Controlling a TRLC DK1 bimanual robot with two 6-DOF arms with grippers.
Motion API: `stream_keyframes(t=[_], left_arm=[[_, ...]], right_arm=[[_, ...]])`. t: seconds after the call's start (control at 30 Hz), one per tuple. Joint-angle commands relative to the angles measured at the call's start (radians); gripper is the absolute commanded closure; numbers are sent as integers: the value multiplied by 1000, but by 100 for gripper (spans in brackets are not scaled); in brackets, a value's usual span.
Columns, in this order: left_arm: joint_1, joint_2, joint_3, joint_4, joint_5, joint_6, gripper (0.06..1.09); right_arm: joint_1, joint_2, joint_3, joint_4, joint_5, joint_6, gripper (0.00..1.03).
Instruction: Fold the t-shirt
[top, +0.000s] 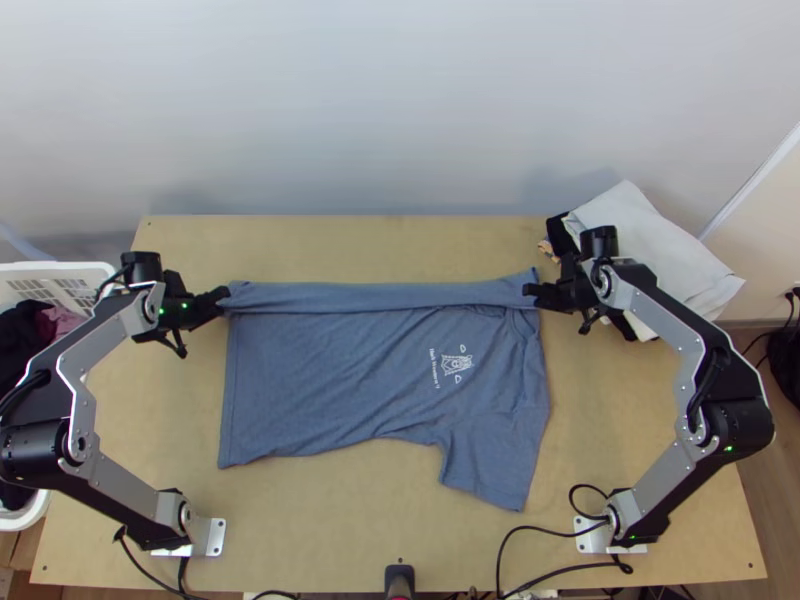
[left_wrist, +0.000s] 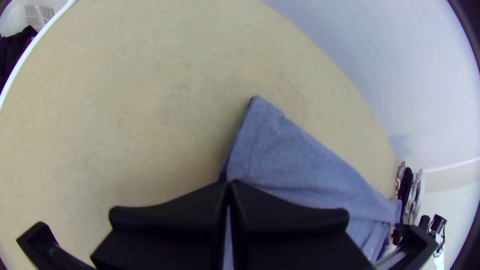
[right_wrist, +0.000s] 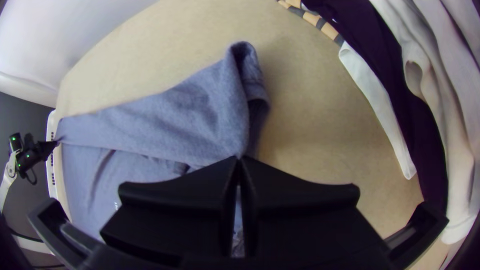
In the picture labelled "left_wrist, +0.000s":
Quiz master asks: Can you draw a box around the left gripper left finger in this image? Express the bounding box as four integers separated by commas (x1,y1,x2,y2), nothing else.
89,179,230,270

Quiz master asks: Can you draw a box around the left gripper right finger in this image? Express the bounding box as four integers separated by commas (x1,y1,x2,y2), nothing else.
228,180,377,270

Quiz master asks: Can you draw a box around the blue t-shirt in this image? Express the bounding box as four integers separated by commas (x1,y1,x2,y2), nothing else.
218,95,403,270

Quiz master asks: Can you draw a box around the pile of folded clothes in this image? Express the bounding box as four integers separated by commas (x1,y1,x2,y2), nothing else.
391,160,427,226

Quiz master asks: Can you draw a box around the white laundry basket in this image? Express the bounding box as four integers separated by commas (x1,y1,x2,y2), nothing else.
0,0,70,38

